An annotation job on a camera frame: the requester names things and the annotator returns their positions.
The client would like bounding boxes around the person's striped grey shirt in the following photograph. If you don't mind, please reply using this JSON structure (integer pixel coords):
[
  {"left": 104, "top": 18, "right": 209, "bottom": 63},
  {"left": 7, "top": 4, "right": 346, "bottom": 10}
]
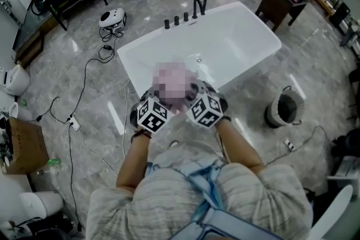
[{"left": 85, "top": 159, "right": 314, "bottom": 240}]

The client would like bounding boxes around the striped laundry basket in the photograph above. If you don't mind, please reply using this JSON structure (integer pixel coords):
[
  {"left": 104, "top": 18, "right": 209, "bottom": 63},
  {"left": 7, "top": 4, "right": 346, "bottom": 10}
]
[{"left": 264, "top": 85, "right": 306, "bottom": 129}]

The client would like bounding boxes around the black gooseneck faucet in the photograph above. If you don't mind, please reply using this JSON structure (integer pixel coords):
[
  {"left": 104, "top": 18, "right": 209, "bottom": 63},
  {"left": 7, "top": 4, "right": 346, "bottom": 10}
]
[{"left": 192, "top": 0, "right": 204, "bottom": 20}]

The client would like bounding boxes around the black and white oval bathtub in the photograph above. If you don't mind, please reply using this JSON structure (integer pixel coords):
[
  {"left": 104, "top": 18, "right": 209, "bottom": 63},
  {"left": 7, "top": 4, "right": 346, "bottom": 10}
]
[{"left": 310, "top": 184, "right": 354, "bottom": 240}]

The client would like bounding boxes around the white rectangular bathtub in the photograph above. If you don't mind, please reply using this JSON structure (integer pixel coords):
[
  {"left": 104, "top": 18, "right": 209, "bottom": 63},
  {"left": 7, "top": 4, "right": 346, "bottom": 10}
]
[{"left": 116, "top": 1, "right": 282, "bottom": 99}]

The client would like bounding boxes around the dark wooden desk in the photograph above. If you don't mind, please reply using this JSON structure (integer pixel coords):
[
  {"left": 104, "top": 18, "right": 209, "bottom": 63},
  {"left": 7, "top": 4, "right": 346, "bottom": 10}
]
[{"left": 255, "top": 0, "right": 309, "bottom": 32}]

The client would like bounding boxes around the light blue chest harness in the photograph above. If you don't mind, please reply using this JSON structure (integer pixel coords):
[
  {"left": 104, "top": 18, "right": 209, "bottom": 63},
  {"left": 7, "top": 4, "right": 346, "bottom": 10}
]
[{"left": 146, "top": 159, "right": 282, "bottom": 240}]

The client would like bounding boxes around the cardboard box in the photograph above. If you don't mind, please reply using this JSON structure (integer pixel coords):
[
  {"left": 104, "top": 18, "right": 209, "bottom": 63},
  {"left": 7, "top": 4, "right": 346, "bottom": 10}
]
[{"left": 4, "top": 116, "right": 50, "bottom": 175}]

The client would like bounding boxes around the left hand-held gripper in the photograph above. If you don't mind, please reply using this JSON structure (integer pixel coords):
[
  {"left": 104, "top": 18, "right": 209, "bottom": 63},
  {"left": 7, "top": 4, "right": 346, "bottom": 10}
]
[{"left": 129, "top": 86, "right": 177, "bottom": 133}]

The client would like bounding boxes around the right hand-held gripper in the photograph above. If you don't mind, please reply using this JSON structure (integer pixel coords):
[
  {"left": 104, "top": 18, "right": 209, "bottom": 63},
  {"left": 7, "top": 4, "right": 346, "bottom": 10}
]
[{"left": 185, "top": 79, "right": 229, "bottom": 129}]

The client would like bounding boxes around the white floor cable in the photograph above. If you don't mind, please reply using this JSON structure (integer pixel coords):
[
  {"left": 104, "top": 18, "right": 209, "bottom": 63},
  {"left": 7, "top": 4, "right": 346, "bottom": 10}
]
[{"left": 78, "top": 129, "right": 119, "bottom": 175}]

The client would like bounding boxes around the white round device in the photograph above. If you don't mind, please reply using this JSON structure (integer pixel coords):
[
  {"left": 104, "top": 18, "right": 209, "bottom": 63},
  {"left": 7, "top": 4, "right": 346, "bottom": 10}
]
[{"left": 98, "top": 7, "right": 127, "bottom": 28}]

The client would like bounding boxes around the dark braided bracelet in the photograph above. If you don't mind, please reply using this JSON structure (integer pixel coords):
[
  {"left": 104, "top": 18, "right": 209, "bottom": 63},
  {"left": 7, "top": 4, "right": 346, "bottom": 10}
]
[{"left": 133, "top": 128, "right": 152, "bottom": 139}]

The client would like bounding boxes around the black floor cable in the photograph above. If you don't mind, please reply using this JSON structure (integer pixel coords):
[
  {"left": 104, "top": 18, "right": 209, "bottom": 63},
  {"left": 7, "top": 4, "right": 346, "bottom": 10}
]
[
  {"left": 67, "top": 123, "right": 84, "bottom": 233},
  {"left": 49, "top": 26, "right": 124, "bottom": 124}
]

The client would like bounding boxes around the pink cloth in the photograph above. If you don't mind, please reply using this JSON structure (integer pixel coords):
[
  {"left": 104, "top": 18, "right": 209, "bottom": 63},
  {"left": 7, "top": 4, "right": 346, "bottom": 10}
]
[{"left": 153, "top": 60, "right": 200, "bottom": 115}]

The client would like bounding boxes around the person's left forearm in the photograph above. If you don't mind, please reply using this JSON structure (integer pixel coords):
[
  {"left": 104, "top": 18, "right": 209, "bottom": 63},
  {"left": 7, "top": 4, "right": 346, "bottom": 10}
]
[{"left": 115, "top": 128, "right": 152, "bottom": 193}]

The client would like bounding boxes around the black power cable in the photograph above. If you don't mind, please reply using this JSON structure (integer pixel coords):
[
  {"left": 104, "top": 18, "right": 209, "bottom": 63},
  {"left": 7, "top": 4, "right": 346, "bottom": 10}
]
[{"left": 264, "top": 125, "right": 334, "bottom": 166}]

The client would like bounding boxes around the person's right forearm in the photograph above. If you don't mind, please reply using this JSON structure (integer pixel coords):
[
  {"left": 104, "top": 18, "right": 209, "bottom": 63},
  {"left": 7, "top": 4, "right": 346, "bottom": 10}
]
[{"left": 215, "top": 117, "right": 265, "bottom": 178}]

